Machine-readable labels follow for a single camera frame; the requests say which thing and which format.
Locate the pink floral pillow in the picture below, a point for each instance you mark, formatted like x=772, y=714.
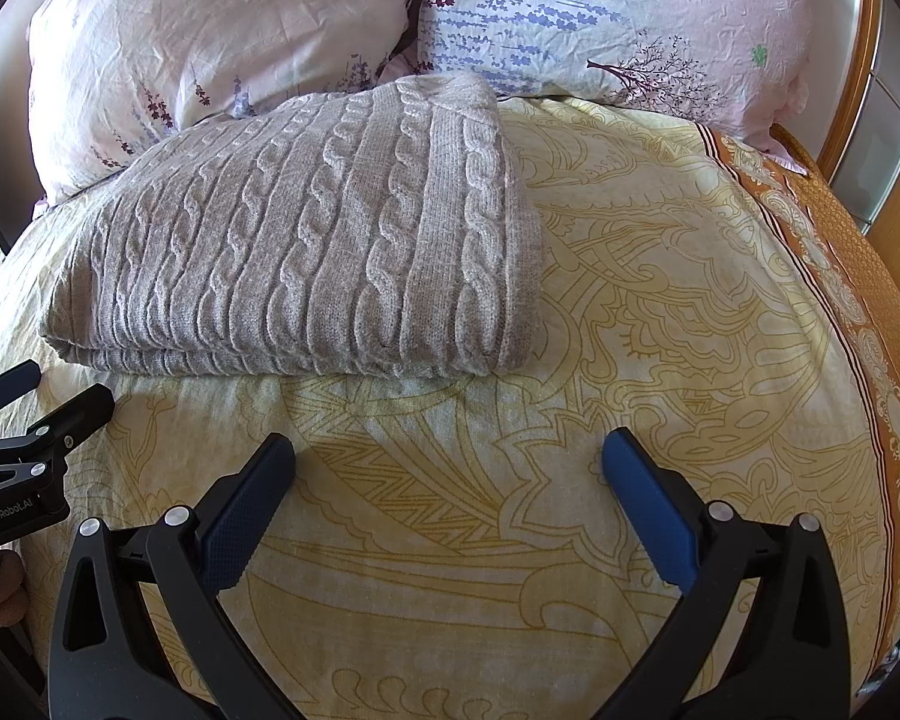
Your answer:
x=217, y=37

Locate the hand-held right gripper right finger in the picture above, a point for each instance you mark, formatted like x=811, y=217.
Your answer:
x=649, y=510

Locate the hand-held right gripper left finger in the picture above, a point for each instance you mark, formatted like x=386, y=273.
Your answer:
x=244, y=510

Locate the yellow orange patterned bed cover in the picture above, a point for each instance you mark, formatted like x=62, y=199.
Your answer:
x=495, y=502

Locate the person's left hand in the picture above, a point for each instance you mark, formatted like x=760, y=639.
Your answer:
x=9, y=589

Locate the wooden framed glass panel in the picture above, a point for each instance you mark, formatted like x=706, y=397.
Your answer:
x=889, y=135

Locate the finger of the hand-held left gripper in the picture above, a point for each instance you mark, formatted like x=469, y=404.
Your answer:
x=11, y=386
x=82, y=412

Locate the floral pillow with tree print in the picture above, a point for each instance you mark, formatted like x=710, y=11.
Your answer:
x=630, y=7

